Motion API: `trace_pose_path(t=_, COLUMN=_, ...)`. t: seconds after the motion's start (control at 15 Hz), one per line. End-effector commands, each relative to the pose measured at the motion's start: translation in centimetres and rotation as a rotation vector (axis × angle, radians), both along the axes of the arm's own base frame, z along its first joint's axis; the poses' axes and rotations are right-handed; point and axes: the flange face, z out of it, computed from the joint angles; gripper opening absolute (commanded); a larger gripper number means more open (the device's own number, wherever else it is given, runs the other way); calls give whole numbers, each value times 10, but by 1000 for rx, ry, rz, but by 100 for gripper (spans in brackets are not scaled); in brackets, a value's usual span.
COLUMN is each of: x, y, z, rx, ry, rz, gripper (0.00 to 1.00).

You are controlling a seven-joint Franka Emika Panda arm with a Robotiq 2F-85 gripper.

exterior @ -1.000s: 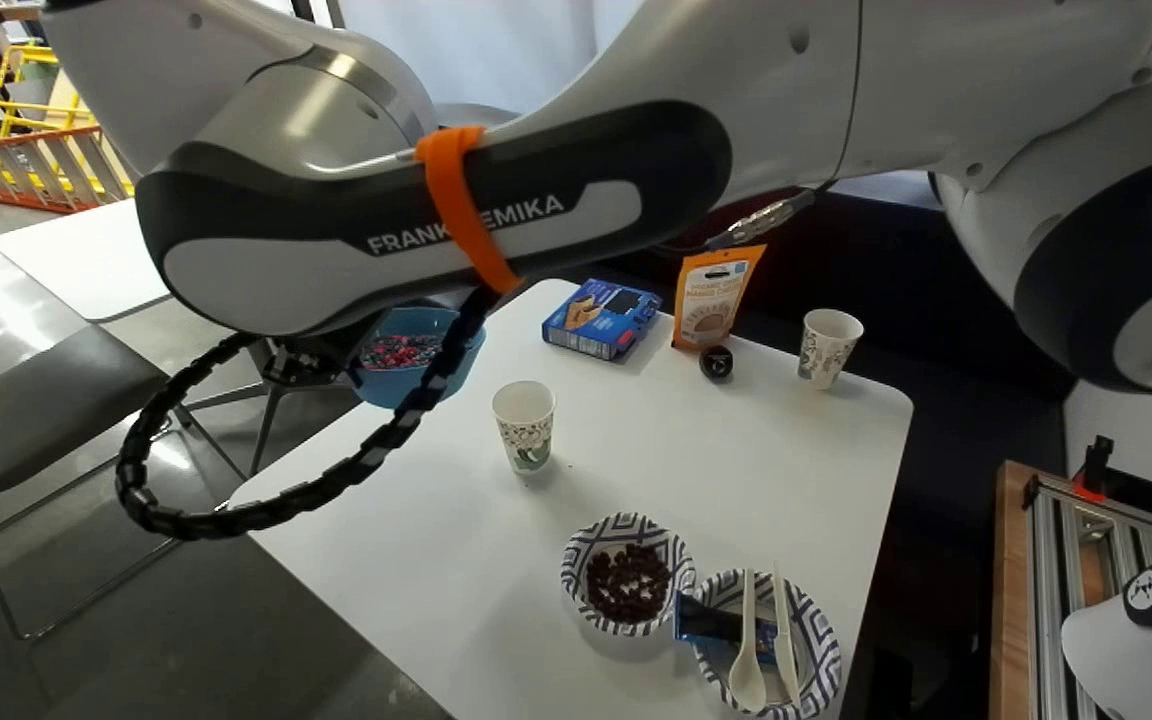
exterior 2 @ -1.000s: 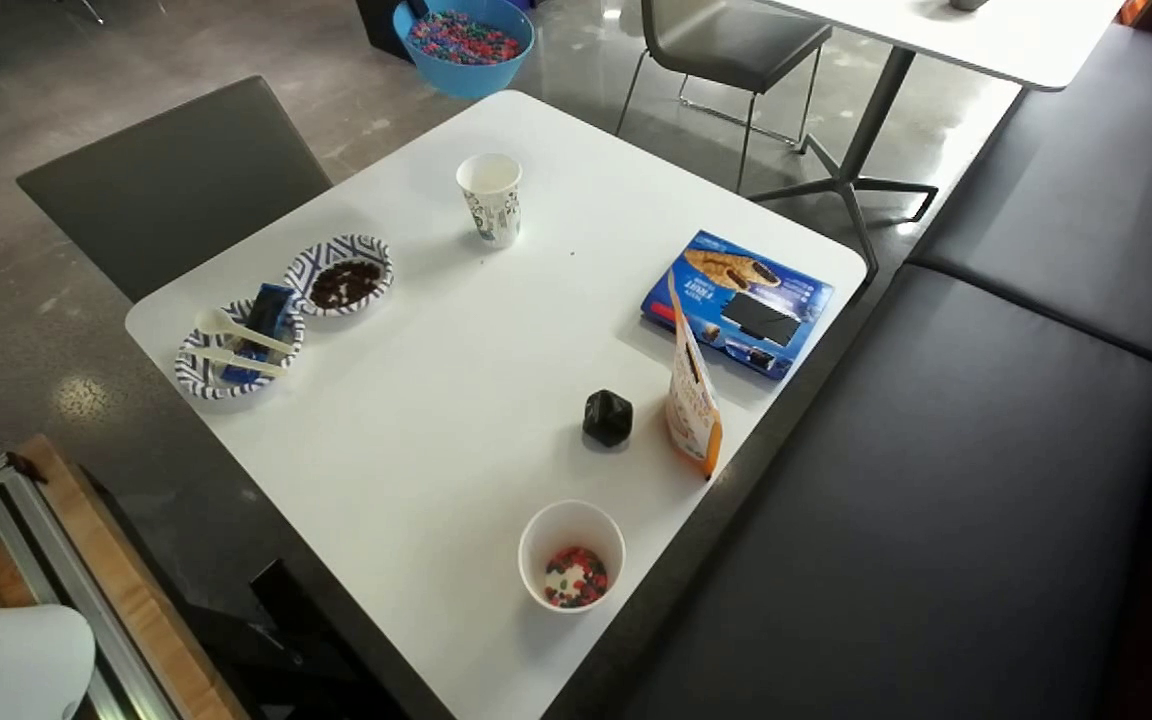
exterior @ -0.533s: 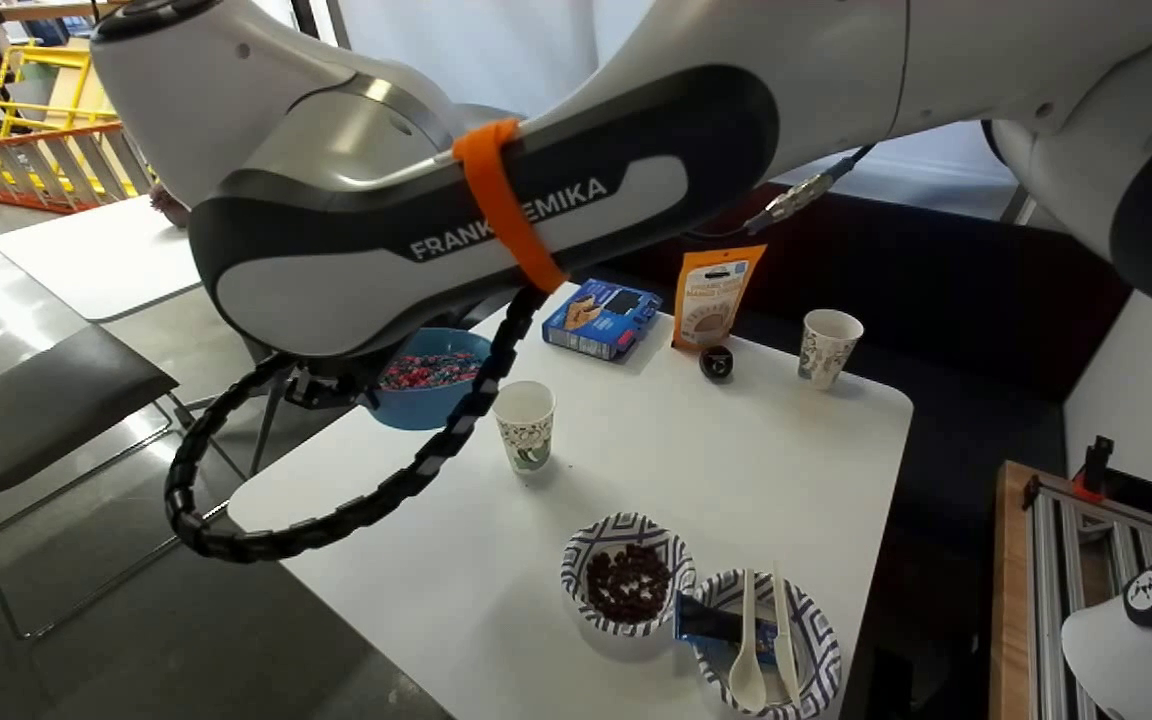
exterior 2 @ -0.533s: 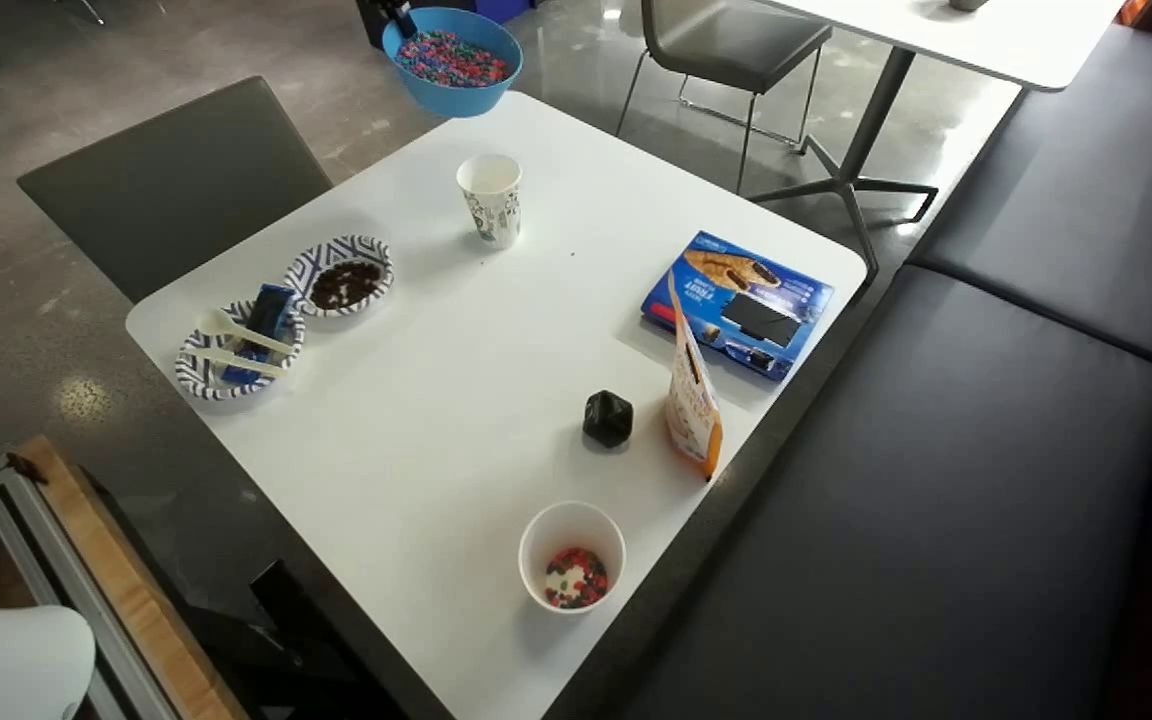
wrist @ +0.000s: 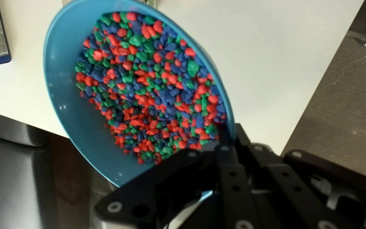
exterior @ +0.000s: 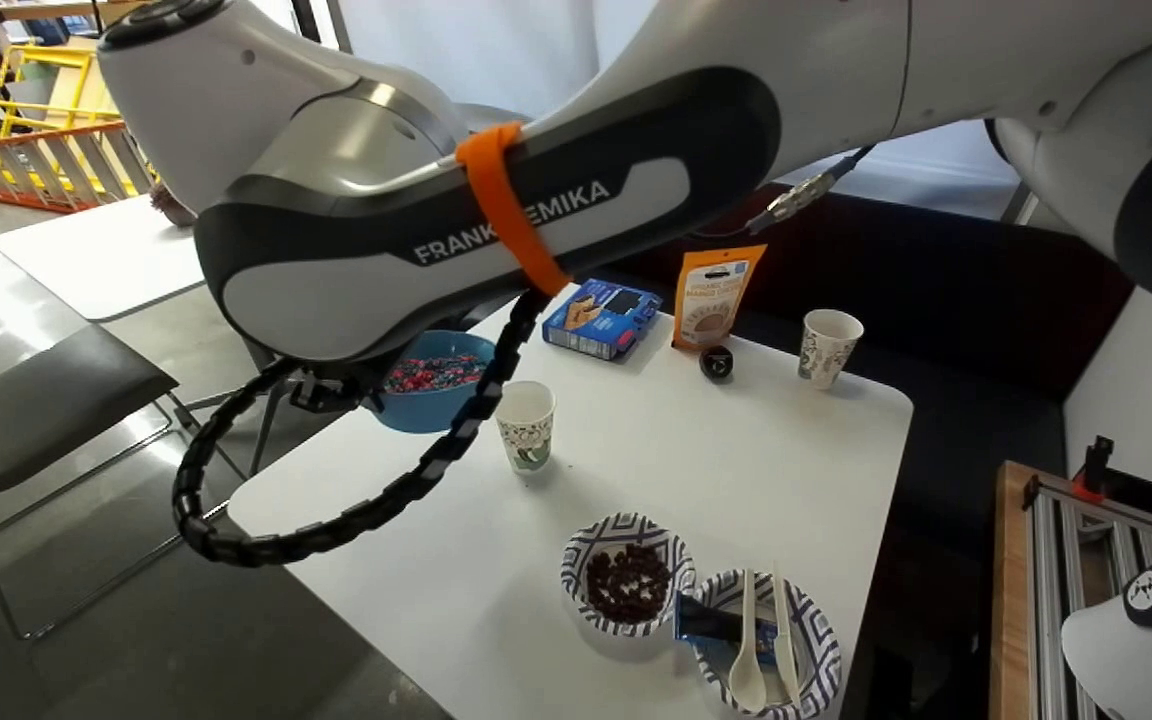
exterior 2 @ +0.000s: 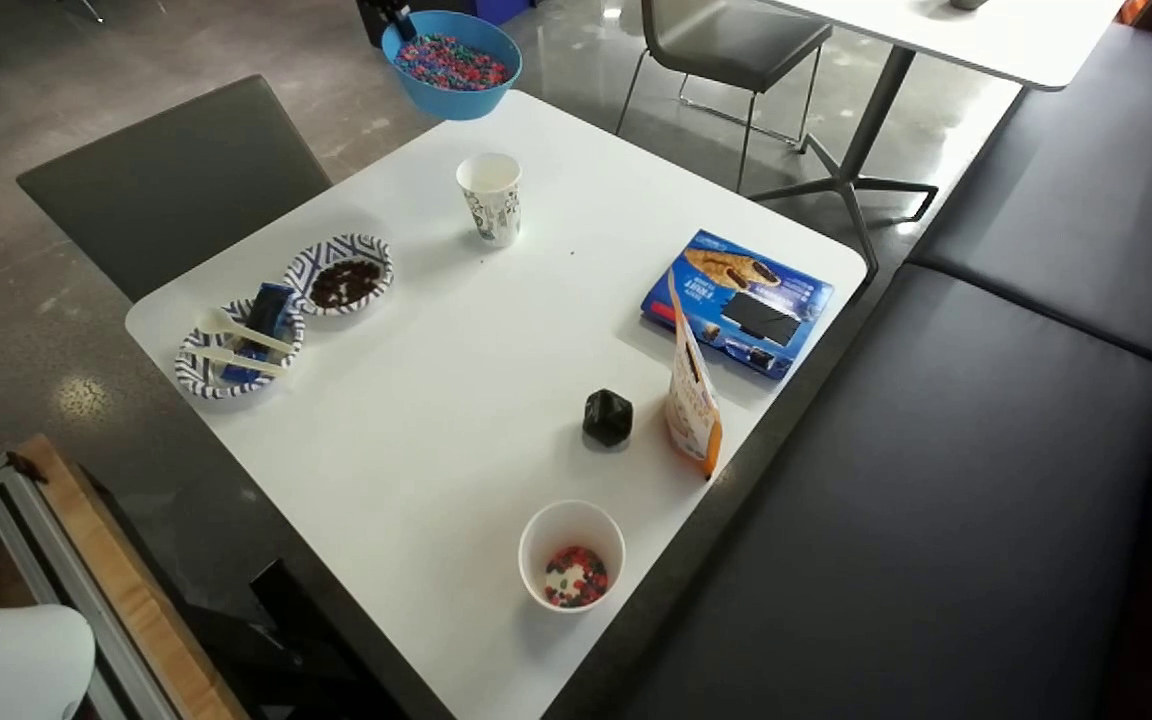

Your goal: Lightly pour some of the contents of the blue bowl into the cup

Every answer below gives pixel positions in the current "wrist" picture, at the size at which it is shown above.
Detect multicoloured candy pieces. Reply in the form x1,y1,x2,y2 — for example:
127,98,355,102
73,11,229,166

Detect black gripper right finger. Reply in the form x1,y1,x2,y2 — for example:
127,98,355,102
235,123,366,229

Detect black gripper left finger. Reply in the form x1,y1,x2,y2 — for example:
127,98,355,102
93,123,262,229

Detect blue plastic bowl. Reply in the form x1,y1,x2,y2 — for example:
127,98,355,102
42,0,238,189

